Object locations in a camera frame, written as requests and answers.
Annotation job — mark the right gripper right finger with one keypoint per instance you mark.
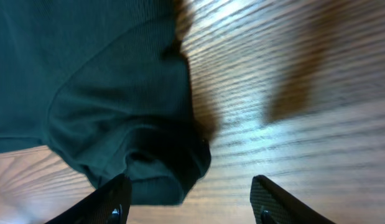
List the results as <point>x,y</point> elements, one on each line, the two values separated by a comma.
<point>273,205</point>

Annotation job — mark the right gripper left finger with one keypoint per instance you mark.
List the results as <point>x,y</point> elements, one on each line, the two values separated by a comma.
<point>108,204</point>

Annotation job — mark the black t-shirt with logo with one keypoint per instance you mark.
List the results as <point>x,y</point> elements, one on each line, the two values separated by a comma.
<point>103,84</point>

